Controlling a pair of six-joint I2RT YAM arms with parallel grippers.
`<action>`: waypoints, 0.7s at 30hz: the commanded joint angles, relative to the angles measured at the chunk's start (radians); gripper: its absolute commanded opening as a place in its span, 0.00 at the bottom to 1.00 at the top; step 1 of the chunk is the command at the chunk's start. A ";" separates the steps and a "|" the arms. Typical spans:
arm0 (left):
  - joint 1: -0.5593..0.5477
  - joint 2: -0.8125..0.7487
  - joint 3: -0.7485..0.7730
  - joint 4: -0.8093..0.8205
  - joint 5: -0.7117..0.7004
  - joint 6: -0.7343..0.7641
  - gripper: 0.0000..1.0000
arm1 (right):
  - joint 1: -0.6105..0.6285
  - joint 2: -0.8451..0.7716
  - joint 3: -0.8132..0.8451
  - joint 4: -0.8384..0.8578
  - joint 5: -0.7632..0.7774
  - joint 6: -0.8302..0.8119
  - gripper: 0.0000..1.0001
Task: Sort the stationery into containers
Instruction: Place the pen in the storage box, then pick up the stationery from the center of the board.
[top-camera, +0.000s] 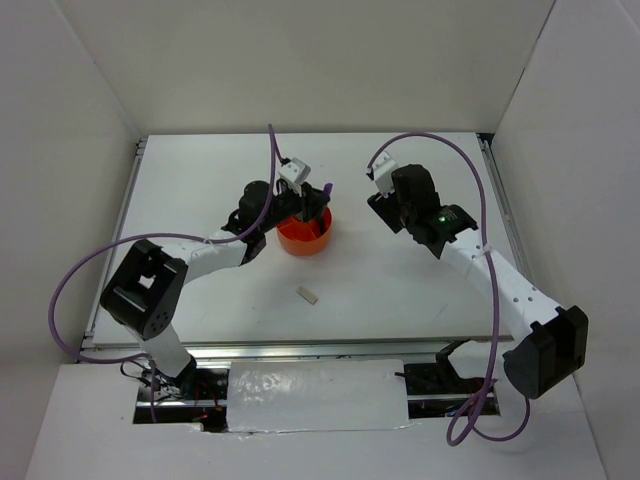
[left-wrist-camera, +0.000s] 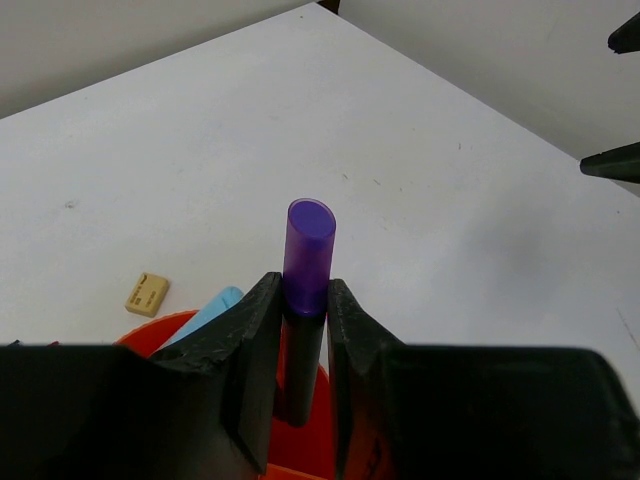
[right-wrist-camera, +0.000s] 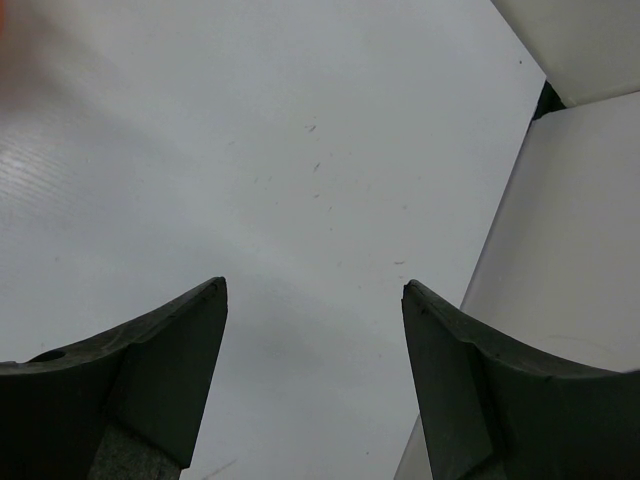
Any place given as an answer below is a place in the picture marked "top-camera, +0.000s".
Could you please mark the pink black highlighter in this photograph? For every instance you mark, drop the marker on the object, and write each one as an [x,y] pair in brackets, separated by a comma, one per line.
[321,224]

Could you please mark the orange round organizer container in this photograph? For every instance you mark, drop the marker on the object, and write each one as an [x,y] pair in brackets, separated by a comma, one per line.
[301,239]

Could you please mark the beige eraser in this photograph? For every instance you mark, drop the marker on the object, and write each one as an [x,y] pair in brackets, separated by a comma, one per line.
[307,295]

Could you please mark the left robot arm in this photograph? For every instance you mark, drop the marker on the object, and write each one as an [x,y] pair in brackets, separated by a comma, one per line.
[144,292]

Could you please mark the aluminium rail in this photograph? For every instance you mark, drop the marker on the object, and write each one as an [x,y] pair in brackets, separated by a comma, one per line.
[500,200]
[290,349]

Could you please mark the white cover panel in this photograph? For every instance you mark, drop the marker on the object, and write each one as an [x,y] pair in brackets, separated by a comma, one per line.
[316,396]

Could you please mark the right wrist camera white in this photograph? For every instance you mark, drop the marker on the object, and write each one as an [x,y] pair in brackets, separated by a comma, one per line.
[380,171]

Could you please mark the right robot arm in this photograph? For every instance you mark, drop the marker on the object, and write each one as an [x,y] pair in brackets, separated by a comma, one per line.
[550,340]

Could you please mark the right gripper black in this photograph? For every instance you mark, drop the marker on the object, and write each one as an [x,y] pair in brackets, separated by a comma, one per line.
[385,209]

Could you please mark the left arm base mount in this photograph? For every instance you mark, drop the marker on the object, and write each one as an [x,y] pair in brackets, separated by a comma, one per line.
[197,396]

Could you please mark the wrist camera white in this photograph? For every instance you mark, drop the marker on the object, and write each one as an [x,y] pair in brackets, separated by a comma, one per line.
[380,171]
[294,172]

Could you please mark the aluminium front rail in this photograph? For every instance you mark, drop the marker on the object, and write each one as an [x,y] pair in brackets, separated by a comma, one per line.
[290,349]

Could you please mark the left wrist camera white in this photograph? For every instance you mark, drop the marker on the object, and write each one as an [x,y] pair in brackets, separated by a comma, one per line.
[294,172]

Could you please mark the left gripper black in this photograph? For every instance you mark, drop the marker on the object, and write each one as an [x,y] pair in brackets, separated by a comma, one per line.
[310,203]

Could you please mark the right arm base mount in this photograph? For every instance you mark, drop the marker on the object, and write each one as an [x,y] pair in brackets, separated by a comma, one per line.
[435,389]

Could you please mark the aluminium right rail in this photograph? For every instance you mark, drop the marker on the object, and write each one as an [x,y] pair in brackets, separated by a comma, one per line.
[500,200]

